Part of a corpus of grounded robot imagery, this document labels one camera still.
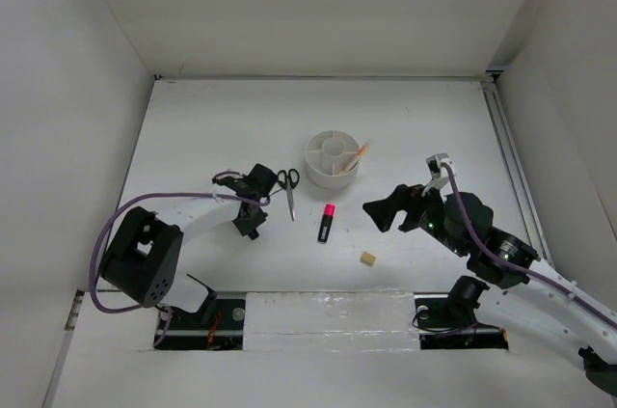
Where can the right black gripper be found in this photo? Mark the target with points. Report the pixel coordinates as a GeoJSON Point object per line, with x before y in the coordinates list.
{"type": "Point", "coordinates": [407, 198]}

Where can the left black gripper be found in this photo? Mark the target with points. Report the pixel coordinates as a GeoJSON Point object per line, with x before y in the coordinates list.
{"type": "Point", "coordinates": [246, 228]}

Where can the tan eraser block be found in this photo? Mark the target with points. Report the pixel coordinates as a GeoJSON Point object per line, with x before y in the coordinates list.
{"type": "Point", "coordinates": [367, 259]}

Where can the pink capped black highlighter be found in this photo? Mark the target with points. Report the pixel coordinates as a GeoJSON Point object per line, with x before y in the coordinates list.
{"type": "Point", "coordinates": [326, 223]}

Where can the black handled scissors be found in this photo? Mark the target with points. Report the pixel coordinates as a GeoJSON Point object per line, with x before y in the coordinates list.
{"type": "Point", "coordinates": [288, 180]}

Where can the thin red highlighter pen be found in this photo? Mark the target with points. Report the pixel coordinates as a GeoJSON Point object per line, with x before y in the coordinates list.
{"type": "Point", "coordinates": [362, 150]}

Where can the thin yellow highlighter pen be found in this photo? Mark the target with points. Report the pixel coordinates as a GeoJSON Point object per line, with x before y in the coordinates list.
{"type": "Point", "coordinates": [356, 157]}

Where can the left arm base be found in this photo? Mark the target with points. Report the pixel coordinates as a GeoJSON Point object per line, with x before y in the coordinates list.
{"type": "Point", "coordinates": [222, 330]}

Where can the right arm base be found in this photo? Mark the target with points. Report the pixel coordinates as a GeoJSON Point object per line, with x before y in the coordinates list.
{"type": "Point", "coordinates": [447, 321]}

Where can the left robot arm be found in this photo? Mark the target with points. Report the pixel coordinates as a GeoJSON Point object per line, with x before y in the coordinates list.
{"type": "Point", "coordinates": [135, 258]}

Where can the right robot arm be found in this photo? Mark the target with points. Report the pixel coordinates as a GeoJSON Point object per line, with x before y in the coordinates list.
{"type": "Point", "coordinates": [507, 286]}

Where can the white round divided organizer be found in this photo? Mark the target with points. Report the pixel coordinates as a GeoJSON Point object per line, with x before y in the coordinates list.
{"type": "Point", "coordinates": [327, 156]}

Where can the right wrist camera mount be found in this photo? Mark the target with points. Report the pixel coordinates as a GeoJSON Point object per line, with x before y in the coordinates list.
{"type": "Point", "coordinates": [440, 166]}

